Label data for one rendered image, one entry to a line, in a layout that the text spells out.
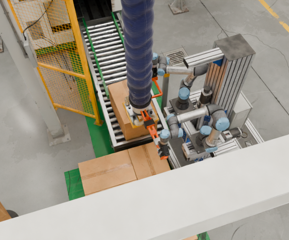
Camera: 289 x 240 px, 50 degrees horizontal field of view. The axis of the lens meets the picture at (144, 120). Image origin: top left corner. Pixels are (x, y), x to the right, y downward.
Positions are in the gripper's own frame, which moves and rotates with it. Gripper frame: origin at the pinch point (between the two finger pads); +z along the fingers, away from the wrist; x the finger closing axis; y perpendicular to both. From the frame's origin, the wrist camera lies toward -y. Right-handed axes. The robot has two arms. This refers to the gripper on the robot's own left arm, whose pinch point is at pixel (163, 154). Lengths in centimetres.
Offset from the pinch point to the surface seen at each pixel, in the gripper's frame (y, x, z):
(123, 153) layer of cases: 49, 28, 71
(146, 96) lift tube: 51, -2, -23
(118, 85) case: 117, 9, 30
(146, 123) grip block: 35.7, 3.7, -1.5
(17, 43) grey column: 132, 98, -53
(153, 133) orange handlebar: 23.2, 1.1, -1.5
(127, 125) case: 62, 17, 35
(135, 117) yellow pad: 53, 9, 11
